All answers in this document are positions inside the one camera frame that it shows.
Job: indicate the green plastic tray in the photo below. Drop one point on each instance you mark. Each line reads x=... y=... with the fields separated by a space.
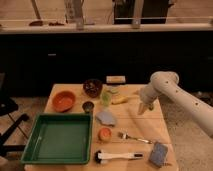
x=59 y=139

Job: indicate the small orange cup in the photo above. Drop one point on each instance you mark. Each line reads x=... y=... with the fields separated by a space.
x=104 y=134

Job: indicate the white handled dish brush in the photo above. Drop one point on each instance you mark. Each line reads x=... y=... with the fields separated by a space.
x=102 y=157

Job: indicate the cream block on table edge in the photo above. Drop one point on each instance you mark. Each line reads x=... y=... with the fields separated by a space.
x=115 y=79

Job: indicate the yellow banana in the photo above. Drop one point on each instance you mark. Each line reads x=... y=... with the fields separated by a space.
x=119 y=100

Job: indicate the blue sponge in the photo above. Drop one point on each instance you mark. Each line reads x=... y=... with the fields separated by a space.
x=158 y=154

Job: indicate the blue grey cloth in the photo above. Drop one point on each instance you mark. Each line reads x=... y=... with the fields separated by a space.
x=106 y=118

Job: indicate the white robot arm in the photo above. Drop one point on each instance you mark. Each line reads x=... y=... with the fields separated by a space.
x=166 y=82

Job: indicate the black office chair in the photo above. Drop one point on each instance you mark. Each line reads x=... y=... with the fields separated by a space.
x=7 y=106

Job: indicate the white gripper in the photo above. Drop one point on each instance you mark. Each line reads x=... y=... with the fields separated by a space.
x=147 y=95

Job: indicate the dark brown bowl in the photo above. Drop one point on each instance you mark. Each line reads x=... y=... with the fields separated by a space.
x=92 y=87

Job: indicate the silver fork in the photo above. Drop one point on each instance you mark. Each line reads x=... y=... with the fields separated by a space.
x=123 y=135

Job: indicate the green plastic cup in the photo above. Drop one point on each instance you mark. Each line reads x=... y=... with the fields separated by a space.
x=105 y=98

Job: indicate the orange red bowl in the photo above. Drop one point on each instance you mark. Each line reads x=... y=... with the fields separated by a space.
x=63 y=101

